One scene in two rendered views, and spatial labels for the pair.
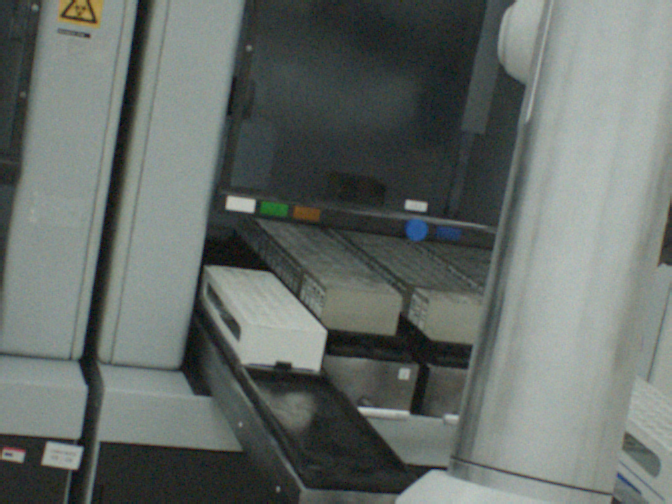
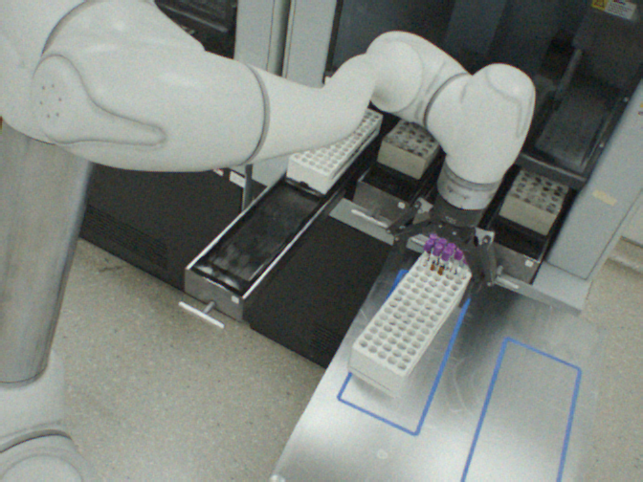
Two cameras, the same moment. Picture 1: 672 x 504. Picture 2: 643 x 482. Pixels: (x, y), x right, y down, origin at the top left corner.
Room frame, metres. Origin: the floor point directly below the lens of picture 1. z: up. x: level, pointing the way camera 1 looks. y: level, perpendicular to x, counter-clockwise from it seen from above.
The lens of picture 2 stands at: (0.57, -0.76, 1.81)
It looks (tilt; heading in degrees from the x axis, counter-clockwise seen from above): 44 degrees down; 39
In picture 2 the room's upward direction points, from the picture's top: 12 degrees clockwise
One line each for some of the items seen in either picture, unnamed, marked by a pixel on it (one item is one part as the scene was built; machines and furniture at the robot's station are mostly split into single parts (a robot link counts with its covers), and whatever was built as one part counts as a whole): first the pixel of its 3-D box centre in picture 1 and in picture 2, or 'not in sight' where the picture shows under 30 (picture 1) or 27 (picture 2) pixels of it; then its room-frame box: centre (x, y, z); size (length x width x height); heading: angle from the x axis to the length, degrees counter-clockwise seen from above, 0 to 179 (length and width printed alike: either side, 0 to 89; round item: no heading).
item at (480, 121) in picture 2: not in sight; (484, 117); (1.38, -0.36, 1.27); 0.13 x 0.11 x 0.16; 84
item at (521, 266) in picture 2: not in sight; (543, 183); (2.01, -0.26, 0.78); 0.73 x 0.14 x 0.09; 19
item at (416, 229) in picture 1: (416, 229); not in sight; (1.68, -0.10, 0.98); 0.03 x 0.01 x 0.03; 109
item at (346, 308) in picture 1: (358, 311); (402, 158); (1.69, -0.05, 0.85); 0.12 x 0.02 x 0.06; 109
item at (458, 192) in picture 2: not in sight; (468, 180); (1.38, -0.37, 1.16); 0.09 x 0.09 x 0.06
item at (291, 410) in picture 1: (282, 404); (296, 204); (1.44, 0.03, 0.78); 0.73 x 0.14 x 0.09; 19
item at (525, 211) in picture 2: not in sight; (527, 212); (1.79, -0.34, 0.85); 0.12 x 0.02 x 0.06; 108
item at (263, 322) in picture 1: (257, 318); (336, 146); (1.61, 0.09, 0.83); 0.30 x 0.10 x 0.06; 19
